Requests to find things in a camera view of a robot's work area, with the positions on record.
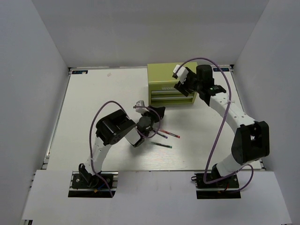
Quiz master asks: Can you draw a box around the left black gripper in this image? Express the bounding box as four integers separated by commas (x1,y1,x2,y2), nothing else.
141,105,166,127

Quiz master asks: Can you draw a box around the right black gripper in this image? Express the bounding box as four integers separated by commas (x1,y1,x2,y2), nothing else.
175,69,203,97

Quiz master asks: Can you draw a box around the green metal drawer chest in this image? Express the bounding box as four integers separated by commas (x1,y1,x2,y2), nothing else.
147,63,197,106

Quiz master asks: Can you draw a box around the chest drawer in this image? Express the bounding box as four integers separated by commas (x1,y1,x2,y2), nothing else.
151,90,182,96

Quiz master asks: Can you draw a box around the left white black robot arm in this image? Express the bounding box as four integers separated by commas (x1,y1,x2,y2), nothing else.
79,104,165,188

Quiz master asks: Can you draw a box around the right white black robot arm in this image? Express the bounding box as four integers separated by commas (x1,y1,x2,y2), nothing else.
173,65,270,187

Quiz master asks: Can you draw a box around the red gel pen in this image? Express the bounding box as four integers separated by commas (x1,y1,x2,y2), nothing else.
159,129,180,138

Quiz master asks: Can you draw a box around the purple gel pen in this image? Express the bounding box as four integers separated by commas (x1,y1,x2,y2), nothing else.
157,132,168,139

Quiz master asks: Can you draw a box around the green gel pen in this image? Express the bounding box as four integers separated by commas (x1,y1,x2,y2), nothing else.
151,142,173,149

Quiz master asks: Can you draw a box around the right blue table label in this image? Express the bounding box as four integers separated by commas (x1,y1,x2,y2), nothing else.
213,67,230,72

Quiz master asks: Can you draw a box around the blue table label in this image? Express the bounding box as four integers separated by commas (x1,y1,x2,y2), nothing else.
213,67,230,72
72,70,88,75

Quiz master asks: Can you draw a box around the left blue table label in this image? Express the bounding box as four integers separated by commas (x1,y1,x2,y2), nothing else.
72,70,88,75

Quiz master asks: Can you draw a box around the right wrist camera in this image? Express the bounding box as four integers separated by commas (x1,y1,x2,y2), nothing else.
172,64,189,84

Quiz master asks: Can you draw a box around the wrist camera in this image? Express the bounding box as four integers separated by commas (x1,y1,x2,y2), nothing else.
133,100,148,115
172,64,189,84

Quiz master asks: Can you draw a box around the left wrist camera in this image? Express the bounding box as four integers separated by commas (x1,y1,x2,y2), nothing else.
133,100,148,115

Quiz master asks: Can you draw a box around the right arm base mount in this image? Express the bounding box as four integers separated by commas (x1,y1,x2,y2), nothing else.
191,173,241,200

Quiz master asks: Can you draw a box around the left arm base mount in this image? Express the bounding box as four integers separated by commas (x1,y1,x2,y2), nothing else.
68,172,118,198

